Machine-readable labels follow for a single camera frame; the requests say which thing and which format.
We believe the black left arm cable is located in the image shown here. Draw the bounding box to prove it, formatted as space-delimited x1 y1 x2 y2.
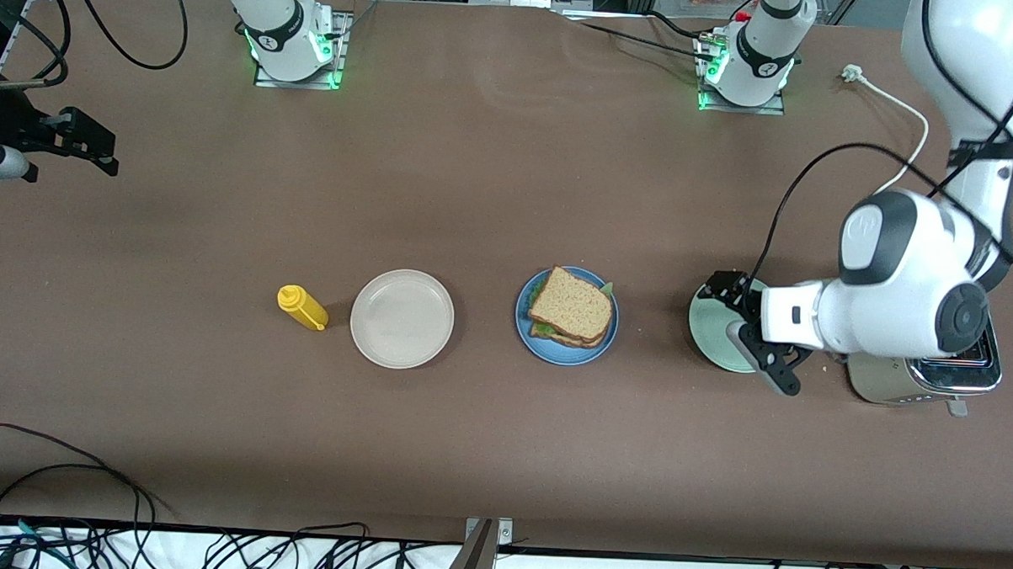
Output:
751 0 1013 295

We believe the black base cable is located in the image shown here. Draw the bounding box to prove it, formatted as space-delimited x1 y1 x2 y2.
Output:
552 7 719 64

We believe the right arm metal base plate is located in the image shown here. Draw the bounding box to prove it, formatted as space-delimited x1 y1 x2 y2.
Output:
252 8 355 91

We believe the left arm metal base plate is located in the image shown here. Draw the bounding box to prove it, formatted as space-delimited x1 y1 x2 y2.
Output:
692 35 792 117

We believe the green lettuce leaf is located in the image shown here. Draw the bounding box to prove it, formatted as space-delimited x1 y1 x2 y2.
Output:
527 271 616 341

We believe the yellow mustard squeeze bottle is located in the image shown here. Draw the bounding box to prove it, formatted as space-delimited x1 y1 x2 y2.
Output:
275 284 331 332

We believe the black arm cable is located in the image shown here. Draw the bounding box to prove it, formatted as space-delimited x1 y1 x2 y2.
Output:
751 0 1013 295
0 0 190 96

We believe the long black table cable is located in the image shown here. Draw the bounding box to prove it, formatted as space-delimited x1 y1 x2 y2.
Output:
0 423 184 552

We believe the mint green round plate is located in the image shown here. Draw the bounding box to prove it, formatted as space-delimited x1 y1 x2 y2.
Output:
686 274 767 375

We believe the aluminium camera post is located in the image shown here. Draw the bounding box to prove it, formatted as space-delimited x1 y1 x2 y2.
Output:
442 516 516 569

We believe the silver two-slot toaster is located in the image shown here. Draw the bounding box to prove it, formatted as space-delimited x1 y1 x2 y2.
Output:
843 313 1005 419

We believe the blue round plate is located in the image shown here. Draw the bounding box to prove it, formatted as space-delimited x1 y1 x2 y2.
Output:
513 263 621 369

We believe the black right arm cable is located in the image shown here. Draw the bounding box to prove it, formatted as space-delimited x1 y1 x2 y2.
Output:
0 0 190 96

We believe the brown bread slice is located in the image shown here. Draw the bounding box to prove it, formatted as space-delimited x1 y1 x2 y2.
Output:
527 265 616 343
531 322 612 350

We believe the pale beige round plate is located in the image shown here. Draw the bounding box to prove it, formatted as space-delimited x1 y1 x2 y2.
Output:
348 267 457 372

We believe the white toaster power cable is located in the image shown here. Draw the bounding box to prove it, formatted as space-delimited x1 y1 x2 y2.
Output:
836 65 934 199

